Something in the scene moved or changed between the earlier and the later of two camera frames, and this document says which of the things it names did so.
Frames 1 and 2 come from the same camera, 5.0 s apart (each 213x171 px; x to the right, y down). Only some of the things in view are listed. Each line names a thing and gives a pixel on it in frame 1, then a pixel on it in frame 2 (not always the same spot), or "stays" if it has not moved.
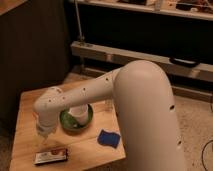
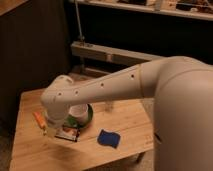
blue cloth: (105, 137) stays
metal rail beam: (120, 57) stays
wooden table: (84, 152) stays
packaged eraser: (55, 155) → (68, 133)
